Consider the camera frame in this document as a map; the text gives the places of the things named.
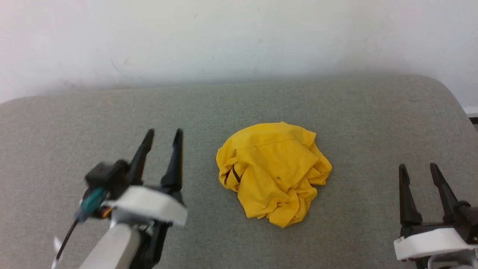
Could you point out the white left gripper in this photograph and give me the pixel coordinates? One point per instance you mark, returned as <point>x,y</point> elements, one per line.
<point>149,203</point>

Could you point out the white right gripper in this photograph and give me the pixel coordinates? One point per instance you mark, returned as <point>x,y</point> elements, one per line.
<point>433,241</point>

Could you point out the yellow garment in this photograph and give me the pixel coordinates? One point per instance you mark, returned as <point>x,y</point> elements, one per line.
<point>272,172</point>

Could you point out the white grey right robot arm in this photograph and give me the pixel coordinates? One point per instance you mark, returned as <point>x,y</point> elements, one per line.
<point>448,263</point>

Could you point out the grey fabric sofa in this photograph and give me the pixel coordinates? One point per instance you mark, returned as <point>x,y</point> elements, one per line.
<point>336,112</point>

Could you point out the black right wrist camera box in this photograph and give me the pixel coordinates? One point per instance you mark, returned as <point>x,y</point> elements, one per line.
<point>468,220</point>

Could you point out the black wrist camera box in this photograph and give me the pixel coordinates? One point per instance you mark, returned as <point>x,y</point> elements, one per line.
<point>468,220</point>
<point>106,177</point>

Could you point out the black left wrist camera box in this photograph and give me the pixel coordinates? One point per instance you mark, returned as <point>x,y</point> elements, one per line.
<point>106,177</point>

